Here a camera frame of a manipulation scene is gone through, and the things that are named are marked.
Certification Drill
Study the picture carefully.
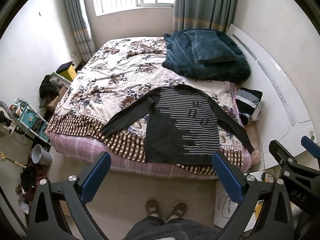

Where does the black grey striped sweater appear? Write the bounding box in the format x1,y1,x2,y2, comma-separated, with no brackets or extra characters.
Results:
101,84,254,165

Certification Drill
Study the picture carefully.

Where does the dark clothes pile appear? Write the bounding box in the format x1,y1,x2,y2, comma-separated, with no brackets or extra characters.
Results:
39,75,59,108

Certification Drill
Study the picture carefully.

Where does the white bed headboard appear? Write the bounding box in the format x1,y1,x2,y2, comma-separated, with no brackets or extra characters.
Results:
227,25,317,171

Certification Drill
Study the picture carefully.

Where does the white cardboard box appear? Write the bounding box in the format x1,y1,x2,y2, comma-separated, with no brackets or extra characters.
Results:
213,171,274,236

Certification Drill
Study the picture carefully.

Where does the striped folded cloth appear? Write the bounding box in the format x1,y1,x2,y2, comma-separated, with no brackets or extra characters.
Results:
235,87,263,125

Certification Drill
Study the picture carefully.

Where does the pink plaid mattress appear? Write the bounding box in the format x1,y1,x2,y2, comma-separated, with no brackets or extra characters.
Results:
48,82,261,181

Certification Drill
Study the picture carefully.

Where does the left slipper foot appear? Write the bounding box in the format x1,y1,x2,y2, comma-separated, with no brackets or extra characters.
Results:
145,199,161,218

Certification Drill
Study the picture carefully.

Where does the slipper foot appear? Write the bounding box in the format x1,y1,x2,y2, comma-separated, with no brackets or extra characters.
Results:
145,199,161,218
165,202,188,222

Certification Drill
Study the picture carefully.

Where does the right slipper foot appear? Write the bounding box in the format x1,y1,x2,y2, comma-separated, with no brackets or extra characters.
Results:
165,202,188,222

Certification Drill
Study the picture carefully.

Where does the teal storage rack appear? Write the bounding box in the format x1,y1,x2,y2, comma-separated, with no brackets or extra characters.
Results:
9,98,50,145

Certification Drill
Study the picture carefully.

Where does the yellow box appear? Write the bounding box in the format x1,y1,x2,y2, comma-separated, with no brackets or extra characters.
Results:
56,61,76,81

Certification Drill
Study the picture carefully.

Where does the dark teal pillow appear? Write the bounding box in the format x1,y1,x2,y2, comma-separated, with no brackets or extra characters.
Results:
185,30,238,63

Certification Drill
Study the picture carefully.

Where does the floral fleece blanket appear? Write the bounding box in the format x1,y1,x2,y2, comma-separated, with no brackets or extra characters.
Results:
47,37,239,179

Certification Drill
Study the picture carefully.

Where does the dark teal folded blanket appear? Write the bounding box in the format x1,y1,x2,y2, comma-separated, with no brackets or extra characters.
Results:
162,29,251,83

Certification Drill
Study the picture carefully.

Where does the left grey curtain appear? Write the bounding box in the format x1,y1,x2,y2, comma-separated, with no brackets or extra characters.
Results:
65,0,96,62

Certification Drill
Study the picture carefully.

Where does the grey curtain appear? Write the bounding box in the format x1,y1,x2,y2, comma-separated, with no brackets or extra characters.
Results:
65,0,96,62
172,0,235,33

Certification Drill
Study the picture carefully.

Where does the right grey curtain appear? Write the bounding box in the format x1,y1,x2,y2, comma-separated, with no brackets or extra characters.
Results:
172,0,235,33

